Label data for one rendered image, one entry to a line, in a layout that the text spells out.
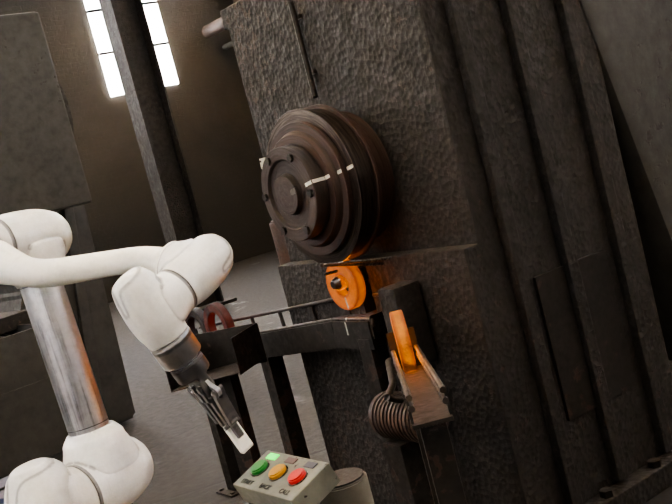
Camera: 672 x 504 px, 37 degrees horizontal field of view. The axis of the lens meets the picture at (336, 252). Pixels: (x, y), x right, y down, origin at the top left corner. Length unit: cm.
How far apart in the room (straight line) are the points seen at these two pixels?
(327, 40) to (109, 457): 135
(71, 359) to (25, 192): 292
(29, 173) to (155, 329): 343
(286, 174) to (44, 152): 268
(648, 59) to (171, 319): 184
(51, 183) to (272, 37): 240
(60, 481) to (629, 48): 204
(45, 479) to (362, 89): 138
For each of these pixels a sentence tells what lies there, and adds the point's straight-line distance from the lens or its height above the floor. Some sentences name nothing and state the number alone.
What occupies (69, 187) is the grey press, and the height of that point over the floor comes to 136.
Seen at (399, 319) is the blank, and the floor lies 77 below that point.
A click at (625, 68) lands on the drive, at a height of 122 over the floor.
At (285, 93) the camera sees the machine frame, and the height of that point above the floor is 142.
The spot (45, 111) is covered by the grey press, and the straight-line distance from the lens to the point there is 546.
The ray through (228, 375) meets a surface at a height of 61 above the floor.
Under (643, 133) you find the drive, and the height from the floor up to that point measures 102.
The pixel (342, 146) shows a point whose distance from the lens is 278.
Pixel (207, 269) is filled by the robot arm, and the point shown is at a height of 104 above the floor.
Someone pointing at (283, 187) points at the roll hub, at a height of 114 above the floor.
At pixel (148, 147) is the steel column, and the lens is 982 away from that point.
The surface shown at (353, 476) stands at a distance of 221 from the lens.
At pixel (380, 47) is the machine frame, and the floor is 145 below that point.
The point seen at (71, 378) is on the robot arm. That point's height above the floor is 84.
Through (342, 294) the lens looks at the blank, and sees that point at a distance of 300.
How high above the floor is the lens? 121
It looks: 6 degrees down
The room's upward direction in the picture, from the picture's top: 15 degrees counter-clockwise
